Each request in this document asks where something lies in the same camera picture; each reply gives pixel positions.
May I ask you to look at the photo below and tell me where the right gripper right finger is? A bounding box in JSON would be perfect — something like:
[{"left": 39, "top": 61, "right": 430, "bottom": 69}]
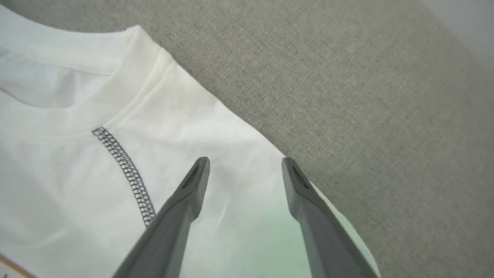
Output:
[{"left": 281, "top": 157, "right": 377, "bottom": 278}]

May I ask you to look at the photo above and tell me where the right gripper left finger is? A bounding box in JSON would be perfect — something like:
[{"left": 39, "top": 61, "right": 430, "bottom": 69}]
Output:
[{"left": 112, "top": 156, "right": 210, "bottom": 278}]

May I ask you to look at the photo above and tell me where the white t-shirt with black stitching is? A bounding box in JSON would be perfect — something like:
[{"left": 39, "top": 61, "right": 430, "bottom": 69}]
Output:
[{"left": 0, "top": 4, "right": 382, "bottom": 278}]

